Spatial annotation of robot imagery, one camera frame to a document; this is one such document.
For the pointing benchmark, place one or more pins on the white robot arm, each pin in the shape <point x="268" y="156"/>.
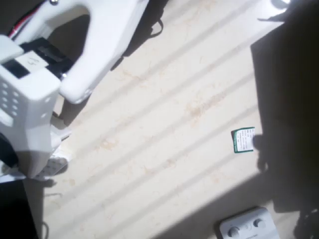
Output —
<point x="112" y="37"/>

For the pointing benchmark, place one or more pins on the black flat object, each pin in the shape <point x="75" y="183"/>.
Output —
<point x="15" y="211"/>

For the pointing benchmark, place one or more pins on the green bordered paper label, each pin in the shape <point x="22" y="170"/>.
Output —
<point x="243" y="140"/>

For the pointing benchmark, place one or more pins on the white device with round knobs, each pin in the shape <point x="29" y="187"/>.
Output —
<point x="246" y="224"/>

